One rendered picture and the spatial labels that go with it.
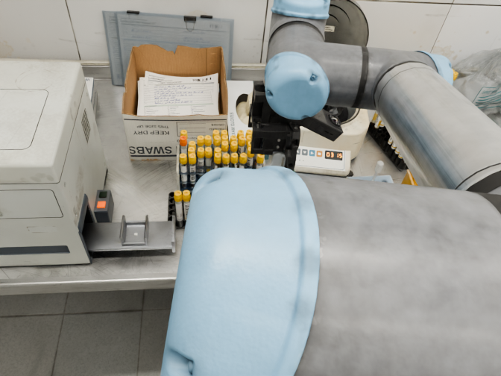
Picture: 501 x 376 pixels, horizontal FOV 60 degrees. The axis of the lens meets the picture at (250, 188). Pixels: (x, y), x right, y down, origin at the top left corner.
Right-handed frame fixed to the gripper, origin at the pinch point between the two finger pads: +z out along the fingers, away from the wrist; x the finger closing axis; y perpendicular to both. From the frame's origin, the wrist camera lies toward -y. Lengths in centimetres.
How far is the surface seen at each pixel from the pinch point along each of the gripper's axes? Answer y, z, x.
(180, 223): 20.1, 17.2, -0.7
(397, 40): -42, 5, -57
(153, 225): 25.7, 15.1, 1.3
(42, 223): 43.4, 4.3, 8.3
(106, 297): 55, 107, -28
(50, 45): 57, 9, -55
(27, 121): 43.8, -10.9, -1.4
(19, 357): 83, 107, -5
